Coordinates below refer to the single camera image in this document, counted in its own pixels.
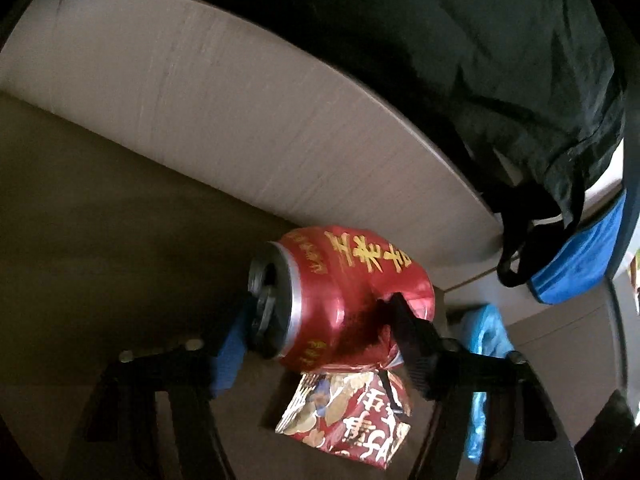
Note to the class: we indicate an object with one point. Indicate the white table panel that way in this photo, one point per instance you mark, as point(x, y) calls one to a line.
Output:
point(225, 110)

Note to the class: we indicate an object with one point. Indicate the blue cloth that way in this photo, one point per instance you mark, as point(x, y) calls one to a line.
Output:
point(575, 265)

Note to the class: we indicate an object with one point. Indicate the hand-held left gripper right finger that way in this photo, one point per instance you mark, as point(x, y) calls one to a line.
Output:
point(415, 340)

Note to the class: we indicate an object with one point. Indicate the red crushed can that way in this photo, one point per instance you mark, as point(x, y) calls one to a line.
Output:
point(340, 290)

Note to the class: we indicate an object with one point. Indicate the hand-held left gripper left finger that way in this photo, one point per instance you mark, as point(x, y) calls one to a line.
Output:
point(227, 355)

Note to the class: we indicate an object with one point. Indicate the red patterned snack packet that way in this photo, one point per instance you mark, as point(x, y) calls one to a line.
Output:
point(345, 420)

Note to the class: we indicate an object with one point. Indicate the black cloth bag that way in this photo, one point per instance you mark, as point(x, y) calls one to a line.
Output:
point(450, 60)

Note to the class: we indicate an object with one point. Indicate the blue plastic trash bag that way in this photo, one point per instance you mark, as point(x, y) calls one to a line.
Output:
point(487, 330)

